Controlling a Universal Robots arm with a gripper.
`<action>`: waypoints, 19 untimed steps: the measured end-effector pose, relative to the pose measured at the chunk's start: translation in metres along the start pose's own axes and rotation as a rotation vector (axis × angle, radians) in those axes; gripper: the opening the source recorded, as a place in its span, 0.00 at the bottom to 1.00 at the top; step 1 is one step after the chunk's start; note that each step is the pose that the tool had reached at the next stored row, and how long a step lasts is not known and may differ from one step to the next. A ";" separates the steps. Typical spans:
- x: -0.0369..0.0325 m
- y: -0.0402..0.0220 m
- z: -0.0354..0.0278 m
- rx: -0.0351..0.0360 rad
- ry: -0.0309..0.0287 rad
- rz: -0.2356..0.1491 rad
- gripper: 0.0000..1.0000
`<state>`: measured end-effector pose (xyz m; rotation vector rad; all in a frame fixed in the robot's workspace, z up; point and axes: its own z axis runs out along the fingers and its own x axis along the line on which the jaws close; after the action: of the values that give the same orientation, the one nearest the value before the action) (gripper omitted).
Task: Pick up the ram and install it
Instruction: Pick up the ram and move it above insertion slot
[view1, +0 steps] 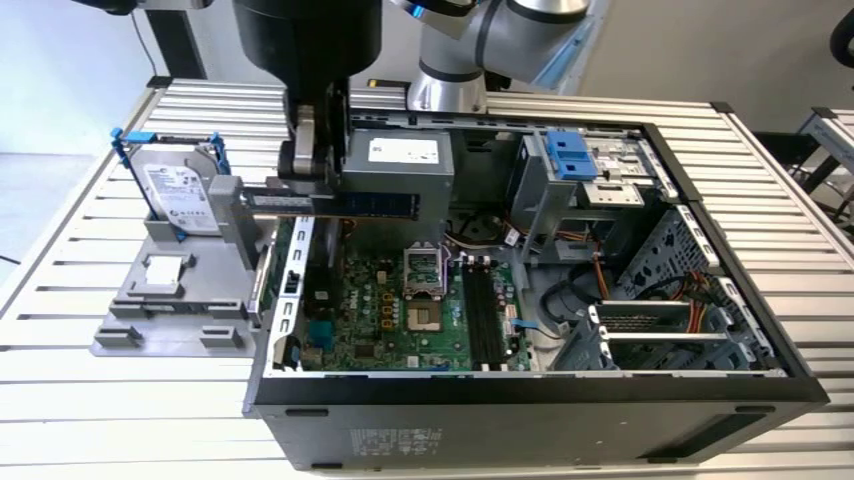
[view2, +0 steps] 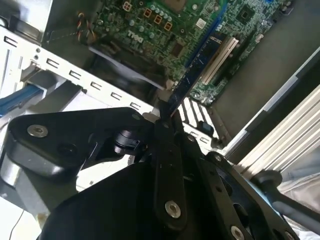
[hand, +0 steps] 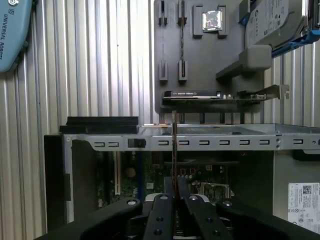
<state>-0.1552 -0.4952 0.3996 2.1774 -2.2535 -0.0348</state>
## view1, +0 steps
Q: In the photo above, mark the silver CPU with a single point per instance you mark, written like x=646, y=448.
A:
x=161, y=273

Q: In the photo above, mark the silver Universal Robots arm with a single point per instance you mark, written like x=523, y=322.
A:
x=467, y=40

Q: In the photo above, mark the black table corner cap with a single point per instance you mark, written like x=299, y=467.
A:
x=159, y=82
x=721, y=107

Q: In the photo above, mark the green graphics card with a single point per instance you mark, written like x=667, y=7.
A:
x=283, y=240

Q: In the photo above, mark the perforated metal disk bay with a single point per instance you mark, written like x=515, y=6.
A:
x=657, y=250

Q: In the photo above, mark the grey parts rack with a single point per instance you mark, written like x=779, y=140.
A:
x=207, y=295

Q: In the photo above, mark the metal optical drive cage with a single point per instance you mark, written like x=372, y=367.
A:
x=614, y=195

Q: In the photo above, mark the blue board connector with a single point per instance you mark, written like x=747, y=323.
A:
x=320, y=334

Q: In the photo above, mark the neighbouring slatted metal table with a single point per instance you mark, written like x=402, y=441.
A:
x=830, y=125

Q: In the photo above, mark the black open PC case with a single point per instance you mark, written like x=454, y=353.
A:
x=467, y=435

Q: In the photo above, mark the RAM memory stick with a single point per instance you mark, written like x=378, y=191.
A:
x=374, y=205

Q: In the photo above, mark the black upright post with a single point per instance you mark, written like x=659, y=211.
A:
x=176, y=45

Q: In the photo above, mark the round internal speaker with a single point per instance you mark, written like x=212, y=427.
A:
x=482, y=231

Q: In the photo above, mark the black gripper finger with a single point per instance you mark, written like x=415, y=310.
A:
x=288, y=160

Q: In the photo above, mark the grey power supply unit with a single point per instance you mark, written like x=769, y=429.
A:
x=400, y=170

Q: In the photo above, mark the green motherboard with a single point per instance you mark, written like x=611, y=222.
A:
x=363, y=330

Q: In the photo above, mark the blue plastic drive latch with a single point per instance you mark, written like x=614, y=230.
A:
x=567, y=155

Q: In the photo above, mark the black office chair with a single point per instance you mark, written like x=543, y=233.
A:
x=834, y=47

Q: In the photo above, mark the black strip with yellow tip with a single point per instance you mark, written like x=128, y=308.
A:
x=387, y=83

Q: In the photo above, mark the CPU socket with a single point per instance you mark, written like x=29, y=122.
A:
x=424, y=316

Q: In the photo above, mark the black RAM slot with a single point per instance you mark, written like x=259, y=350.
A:
x=482, y=315
x=496, y=315
x=488, y=315
x=474, y=315

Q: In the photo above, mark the hard disk in blue carrier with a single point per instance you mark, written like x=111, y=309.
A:
x=173, y=190

